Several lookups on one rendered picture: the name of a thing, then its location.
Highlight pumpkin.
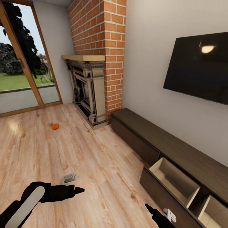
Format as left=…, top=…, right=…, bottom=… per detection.
left=52, top=123, right=59, bottom=130

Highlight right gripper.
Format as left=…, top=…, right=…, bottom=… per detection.
left=145, top=203, right=173, bottom=228

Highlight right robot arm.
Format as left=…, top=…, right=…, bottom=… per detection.
left=145, top=203, right=176, bottom=228

